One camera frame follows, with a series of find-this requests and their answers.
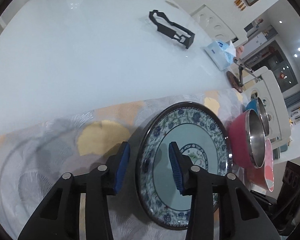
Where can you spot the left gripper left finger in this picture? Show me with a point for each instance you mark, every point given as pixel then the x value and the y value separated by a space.
pixel 57 215

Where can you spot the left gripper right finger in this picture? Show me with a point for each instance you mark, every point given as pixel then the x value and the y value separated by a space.
pixel 240 215

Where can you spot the pink ceramic bowl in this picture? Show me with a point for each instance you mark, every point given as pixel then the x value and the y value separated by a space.
pixel 269 167

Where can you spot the red steel bowl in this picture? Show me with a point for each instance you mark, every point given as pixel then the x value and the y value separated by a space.
pixel 247 140

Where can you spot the blue patterned plate two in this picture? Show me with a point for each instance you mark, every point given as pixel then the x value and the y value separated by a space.
pixel 184 135

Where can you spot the blue steel bowl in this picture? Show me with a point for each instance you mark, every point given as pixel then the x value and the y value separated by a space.
pixel 258 106

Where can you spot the fan pattern table mat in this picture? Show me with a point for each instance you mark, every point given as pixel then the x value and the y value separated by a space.
pixel 33 159

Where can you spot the white chair near right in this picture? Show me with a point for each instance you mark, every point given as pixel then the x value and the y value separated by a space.
pixel 263 84

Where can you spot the white chair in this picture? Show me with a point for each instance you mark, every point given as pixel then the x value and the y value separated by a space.
pixel 263 84
pixel 213 25

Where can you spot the blue tissue pack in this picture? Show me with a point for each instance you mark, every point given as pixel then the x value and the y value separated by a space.
pixel 221 53

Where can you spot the white dining table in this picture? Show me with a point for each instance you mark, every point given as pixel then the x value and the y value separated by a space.
pixel 65 57

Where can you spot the white chair far right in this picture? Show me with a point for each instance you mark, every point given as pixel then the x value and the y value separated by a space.
pixel 213 25

